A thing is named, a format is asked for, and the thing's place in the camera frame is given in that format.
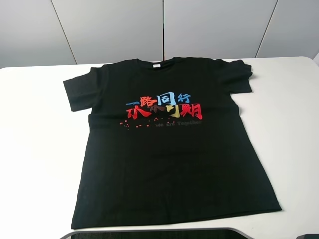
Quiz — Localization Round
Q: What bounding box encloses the black printed t-shirt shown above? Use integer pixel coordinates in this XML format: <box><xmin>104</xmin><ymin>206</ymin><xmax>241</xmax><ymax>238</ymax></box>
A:
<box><xmin>63</xmin><ymin>57</ymin><xmax>281</xmax><ymax>230</ymax></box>

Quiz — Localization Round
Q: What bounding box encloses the dark corner robot part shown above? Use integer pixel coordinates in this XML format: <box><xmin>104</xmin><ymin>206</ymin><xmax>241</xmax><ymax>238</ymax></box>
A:
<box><xmin>296</xmin><ymin>234</ymin><xmax>319</xmax><ymax>239</ymax></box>

